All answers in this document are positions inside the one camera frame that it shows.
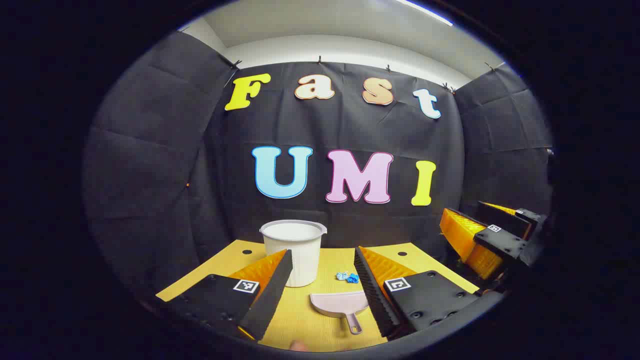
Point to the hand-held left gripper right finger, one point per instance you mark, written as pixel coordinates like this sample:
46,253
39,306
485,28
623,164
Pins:
372,295

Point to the white ribbed garbage bin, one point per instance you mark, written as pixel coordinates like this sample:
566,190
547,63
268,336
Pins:
305,250

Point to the blue paper trash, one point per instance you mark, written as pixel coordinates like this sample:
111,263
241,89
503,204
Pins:
351,277

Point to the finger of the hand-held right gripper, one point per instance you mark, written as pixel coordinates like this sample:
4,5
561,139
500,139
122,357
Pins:
502,217
500,242

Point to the ceiling light strip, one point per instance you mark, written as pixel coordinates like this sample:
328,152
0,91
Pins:
425,12

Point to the lilac plastic dustpan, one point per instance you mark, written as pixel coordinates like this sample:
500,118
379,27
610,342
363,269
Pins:
337,302

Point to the black backdrop cloth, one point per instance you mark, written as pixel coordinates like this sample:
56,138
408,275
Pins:
325,130

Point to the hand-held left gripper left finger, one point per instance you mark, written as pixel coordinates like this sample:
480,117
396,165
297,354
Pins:
265,305

